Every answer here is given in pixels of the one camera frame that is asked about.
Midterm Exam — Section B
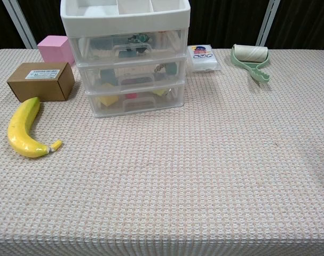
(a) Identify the clear plastic drawer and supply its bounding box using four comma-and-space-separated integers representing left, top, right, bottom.
85, 82, 186, 118

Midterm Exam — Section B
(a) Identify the clear drawer with green toy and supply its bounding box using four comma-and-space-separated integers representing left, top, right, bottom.
69, 28, 186, 65

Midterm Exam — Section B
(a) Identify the beige waffle tablecloth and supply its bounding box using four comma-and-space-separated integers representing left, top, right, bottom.
0, 48, 324, 256

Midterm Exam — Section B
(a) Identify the teal block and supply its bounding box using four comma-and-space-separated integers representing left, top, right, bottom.
167, 62, 179, 76

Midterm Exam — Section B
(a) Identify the yellow sponge block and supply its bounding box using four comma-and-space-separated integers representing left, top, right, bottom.
96, 95, 118, 108

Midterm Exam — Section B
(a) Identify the white sponge in plastic pack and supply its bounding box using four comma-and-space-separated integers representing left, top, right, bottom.
187, 44, 222, 73

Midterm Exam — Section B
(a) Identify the green black toy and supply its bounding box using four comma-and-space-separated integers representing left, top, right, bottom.
126, 34, 149, 57

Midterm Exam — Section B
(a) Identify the green lint roller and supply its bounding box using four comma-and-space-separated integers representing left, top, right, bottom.
231, 43, 272, 84

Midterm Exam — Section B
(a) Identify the black pleated curtain panel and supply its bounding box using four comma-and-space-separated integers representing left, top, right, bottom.
265, 0, 324, 50
0, 0, 27, 53
17, 0, 69, 50
187, 0, 270, 50

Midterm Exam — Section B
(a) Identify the brown cardboard box with label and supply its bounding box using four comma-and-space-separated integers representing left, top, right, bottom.
6, 62, 76, 102

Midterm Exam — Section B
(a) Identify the pink cube block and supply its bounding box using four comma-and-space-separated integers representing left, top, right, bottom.
37, 36, 76, 67

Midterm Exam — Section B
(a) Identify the yellow banana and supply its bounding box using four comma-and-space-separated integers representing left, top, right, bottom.
7, 97, 63, 159

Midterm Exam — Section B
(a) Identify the clear drawer with key ring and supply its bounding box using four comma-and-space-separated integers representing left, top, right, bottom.
77, 57, 186, 93

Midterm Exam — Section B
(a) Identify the white plastic organizer frame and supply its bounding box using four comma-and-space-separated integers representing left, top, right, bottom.
60, 0, 191, 118

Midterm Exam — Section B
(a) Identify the white metal frame post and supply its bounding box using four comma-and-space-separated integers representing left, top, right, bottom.
4, 0, 37, 50
256, 0, 281, 49

